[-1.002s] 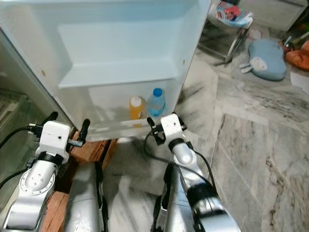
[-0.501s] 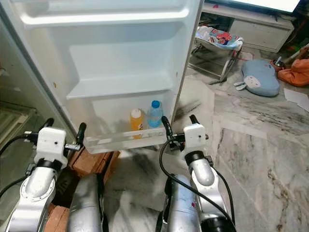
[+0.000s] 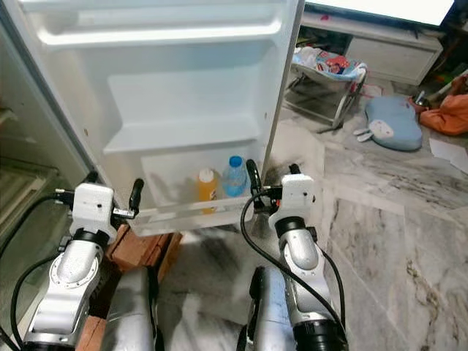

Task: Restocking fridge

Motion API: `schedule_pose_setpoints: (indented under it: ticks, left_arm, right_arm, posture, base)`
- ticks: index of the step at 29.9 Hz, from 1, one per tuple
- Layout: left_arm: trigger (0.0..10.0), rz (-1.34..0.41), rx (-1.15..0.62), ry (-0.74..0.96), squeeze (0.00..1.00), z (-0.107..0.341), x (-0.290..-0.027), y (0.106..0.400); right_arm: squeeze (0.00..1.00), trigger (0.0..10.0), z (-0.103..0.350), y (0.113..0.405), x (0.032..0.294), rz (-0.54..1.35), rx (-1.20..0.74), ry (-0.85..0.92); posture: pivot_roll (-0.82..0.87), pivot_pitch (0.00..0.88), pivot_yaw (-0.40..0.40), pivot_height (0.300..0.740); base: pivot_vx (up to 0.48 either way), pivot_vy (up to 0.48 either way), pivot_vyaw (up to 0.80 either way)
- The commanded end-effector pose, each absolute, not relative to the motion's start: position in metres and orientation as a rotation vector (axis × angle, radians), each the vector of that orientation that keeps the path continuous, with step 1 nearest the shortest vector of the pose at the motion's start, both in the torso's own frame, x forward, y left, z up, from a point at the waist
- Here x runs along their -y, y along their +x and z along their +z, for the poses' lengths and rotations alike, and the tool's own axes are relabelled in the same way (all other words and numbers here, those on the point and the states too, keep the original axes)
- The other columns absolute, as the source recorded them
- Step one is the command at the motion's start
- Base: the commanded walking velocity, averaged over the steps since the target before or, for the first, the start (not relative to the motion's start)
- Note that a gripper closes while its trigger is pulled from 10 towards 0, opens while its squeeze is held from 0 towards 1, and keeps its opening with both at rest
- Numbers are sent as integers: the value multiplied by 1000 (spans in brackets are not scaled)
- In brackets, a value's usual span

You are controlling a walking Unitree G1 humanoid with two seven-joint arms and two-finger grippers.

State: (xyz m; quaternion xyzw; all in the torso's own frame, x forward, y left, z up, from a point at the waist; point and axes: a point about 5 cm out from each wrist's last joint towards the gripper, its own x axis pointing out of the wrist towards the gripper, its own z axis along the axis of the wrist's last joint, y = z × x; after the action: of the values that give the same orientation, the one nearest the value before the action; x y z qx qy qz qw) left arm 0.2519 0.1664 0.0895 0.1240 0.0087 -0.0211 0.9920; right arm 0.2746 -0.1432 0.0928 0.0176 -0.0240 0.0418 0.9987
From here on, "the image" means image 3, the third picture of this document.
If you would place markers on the grey robot left leg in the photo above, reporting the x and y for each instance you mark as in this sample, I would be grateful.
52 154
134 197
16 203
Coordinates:
131 314

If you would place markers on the silver fridge door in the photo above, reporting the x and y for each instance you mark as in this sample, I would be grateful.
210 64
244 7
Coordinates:
183 102

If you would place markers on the orange cloth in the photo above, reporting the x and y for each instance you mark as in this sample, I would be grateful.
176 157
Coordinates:
453 113

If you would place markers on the white television cabinet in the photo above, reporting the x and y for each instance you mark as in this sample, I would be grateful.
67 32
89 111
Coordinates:
387 55

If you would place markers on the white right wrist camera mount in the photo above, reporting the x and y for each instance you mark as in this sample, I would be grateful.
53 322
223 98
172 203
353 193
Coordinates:
294 196

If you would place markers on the white paper sheet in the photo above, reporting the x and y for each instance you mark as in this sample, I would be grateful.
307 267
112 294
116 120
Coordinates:
452 153

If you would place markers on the grey robot leg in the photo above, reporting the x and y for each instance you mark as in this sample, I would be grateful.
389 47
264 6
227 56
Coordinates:
270 314
131 314

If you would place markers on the orange clay brick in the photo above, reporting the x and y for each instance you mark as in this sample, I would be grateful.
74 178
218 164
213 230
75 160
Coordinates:
142 248

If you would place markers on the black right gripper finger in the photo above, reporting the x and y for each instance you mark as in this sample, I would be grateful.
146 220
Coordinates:
293 170
254 179

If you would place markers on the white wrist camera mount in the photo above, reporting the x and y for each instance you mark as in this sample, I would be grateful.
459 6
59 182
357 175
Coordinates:
95 206
294 196

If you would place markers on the light blue baby pillow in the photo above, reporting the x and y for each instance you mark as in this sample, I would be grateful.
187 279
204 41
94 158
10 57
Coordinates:
395 124

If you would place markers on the bright television screen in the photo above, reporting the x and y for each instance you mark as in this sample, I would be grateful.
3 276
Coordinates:
380 7

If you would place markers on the grey robot right leg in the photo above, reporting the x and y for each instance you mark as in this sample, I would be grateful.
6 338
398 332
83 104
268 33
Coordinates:
270 314

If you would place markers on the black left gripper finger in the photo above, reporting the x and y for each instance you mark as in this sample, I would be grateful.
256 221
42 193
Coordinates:
136 195
92 178

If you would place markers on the clear plastic water bottle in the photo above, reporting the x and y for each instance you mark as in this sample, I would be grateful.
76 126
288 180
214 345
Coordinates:
234 180

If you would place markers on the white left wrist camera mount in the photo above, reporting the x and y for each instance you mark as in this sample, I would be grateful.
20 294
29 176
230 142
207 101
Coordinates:
95 206

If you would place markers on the colourful baby bouncer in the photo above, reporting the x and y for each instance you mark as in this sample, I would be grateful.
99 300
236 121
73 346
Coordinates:
329 64

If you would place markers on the small orange juice bottle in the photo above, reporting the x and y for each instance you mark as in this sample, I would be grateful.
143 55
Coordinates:
207 189

